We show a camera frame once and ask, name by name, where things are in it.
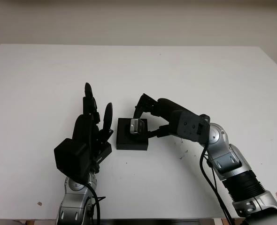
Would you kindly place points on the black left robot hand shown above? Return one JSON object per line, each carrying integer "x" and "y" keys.
{"x": 83, "y": 129}

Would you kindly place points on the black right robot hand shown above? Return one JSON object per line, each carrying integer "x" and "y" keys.
{"x": 164, "y": 107}

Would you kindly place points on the black RealSense box lid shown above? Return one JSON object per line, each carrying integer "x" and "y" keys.
{"x": 104, "y": 152}

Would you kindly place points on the small silver camera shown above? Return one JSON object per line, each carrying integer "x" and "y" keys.
{"x": 137, "y": 126}

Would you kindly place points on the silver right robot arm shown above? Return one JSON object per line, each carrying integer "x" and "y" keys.
{"x": 230, "y": 161}

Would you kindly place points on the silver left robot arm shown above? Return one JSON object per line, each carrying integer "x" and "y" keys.
{"x": 72, "y": 206}

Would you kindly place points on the black box base with insert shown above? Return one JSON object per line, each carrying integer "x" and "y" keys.
{"x": 124, "y": 145}

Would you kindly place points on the dark robot torso edge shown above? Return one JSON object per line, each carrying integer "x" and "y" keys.
{"x": 152, "y": 222}

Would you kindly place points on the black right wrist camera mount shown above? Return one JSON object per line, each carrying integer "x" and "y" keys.
{"x": 190, "y": 126}

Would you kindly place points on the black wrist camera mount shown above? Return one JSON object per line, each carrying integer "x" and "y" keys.
{"x": 190, "y": 126}
{"x": 70, "y": 159}

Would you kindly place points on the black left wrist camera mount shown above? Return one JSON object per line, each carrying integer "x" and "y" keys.
{"x": 70, "y": 159}

